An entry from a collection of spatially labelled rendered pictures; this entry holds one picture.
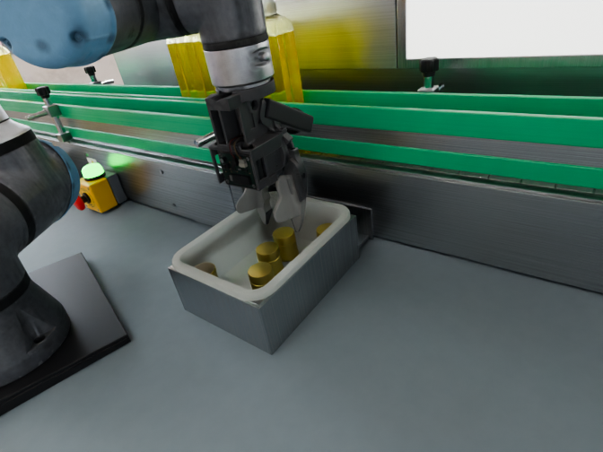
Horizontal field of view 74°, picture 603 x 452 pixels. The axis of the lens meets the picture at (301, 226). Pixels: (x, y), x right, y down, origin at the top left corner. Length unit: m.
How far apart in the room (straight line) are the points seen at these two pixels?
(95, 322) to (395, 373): 0.42
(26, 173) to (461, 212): 0.59
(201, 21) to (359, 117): 0.26
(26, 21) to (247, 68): 0.20
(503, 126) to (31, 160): 0.61
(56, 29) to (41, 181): 0.33
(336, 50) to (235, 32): 0.37
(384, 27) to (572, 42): 0.27
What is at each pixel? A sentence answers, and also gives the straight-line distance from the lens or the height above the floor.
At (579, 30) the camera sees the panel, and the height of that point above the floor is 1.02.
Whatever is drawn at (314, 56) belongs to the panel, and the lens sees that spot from 0.83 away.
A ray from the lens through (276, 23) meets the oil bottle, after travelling 0.70.
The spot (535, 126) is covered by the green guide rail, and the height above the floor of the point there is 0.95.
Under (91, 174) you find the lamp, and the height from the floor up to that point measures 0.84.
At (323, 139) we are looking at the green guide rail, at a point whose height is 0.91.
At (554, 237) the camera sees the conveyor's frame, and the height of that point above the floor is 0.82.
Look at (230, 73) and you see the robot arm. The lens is 0.47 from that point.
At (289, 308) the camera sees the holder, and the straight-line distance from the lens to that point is 0.51.
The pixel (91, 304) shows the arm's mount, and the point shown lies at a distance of 0.69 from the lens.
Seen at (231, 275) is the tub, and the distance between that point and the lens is 0.62.
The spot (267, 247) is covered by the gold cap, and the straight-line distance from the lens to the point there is 0.58.
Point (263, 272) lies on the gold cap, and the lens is 0.53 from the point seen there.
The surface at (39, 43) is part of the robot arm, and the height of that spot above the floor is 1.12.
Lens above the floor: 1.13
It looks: 32 degrees down
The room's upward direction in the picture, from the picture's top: 10 degrees counter-clockwise
